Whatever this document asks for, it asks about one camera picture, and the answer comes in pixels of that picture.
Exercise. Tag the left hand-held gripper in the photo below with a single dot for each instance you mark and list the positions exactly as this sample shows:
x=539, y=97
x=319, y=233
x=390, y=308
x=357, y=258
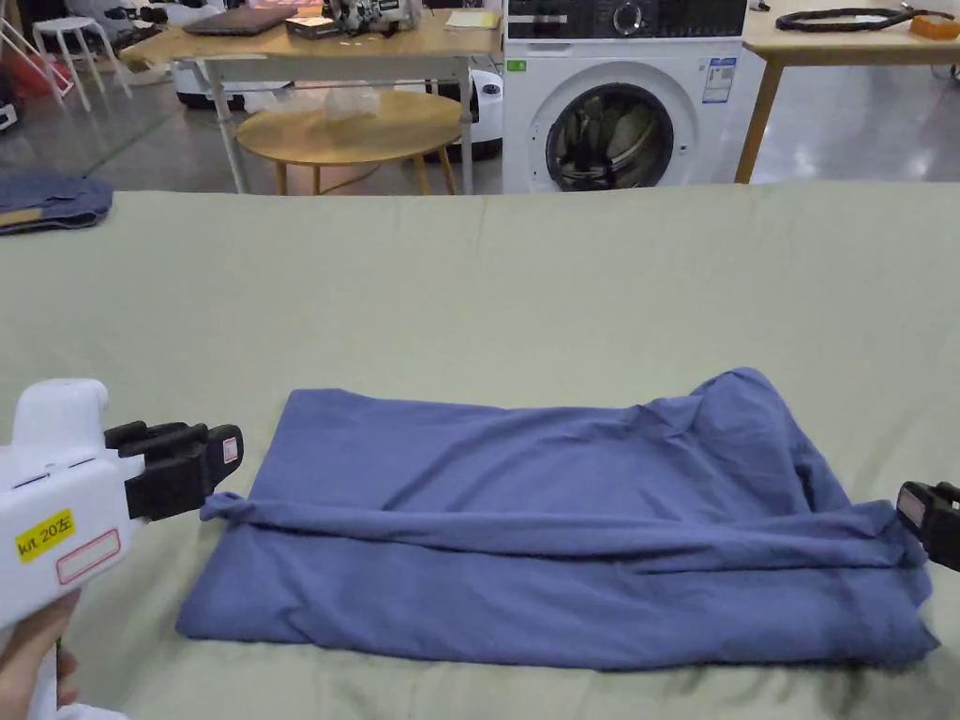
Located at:
x=60, y=495

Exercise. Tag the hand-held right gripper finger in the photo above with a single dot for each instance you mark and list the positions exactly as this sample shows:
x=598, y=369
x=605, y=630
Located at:
x=916, y=510
x=946, y=551

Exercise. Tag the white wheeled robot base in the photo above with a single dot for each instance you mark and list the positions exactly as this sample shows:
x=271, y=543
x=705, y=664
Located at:
x=487, y=112
x=191, y=82

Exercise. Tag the bed with pale green sheet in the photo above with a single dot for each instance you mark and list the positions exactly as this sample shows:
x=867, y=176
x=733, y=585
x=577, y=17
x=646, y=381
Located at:
x=480, y=300

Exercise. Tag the dark blue garment, tan label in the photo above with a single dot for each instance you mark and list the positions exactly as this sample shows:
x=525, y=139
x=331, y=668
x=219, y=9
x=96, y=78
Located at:
x=52, y=196

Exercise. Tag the blue shirt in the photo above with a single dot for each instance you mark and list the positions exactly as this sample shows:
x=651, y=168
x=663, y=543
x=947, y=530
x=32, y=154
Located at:
x=525, y=487

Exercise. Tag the person's left hand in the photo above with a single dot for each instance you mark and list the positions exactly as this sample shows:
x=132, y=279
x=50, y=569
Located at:
x=26, y=667

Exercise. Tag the white washing machine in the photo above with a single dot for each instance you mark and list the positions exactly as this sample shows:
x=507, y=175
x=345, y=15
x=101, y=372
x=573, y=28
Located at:
x=697, y=135

